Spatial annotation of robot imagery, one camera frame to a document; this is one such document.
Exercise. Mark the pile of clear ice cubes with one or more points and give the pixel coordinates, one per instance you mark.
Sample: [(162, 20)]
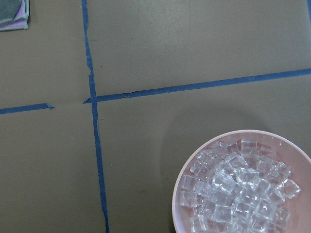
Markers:
[(236, 187)]

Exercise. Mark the grey folded cloth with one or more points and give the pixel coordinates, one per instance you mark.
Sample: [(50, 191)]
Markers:
[(14, 15)]

